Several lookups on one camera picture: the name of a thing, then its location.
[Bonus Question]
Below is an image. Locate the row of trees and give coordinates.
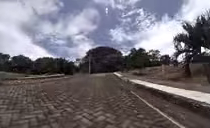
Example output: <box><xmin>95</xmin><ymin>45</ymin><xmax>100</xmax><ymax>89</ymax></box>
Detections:
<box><xmin>0</xmin><ymin>45</ymin><xmax>181</xmax><ymax>76</ymax></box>

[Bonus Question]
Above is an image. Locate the pole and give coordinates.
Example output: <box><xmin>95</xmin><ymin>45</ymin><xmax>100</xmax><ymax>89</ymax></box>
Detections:
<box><xmin>87</xmin><ymin>55</ymin><xmax>92</xmax><ymax>75</ymax></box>

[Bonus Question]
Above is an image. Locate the brown brick paved road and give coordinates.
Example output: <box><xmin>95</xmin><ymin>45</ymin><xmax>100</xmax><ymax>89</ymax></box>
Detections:
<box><xmin>0</xmin><ymin>73</ymin><xmax>210</xmax><ymax>128</ymax></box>

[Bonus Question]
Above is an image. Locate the dry dirt verge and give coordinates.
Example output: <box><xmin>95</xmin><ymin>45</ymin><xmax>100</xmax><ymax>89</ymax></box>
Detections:
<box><xmin>122</xmin><ymin>63</ymin><xmax>210</xmax><ymax>95</ymax></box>

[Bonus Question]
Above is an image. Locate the pale kerb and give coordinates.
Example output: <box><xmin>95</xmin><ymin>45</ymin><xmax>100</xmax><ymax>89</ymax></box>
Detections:
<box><xmin>12</xmin><ymin>73</ymin><xmax>66</xmax><ymax>81</ymax></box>

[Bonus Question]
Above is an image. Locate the pale concrete pavement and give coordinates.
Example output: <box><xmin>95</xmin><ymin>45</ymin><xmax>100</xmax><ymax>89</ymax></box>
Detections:
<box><xmin>113</xmin><ymin>71</ymin><xmax>210</xmax><ymax>107</ymax></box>

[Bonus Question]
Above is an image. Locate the palm tree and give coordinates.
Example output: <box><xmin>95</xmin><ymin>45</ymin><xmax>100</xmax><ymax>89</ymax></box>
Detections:
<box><xmin>172</xmin><ymin>8</ymin><xmax>210</xmax><ymax>80</ymax></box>

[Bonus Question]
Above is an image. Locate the grass stretch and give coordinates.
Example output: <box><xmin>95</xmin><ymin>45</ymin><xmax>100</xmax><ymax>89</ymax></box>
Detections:
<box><xmin>0</xmin><ymin>69</ymin><xmax>66</xmax><ymax>81</ymax></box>

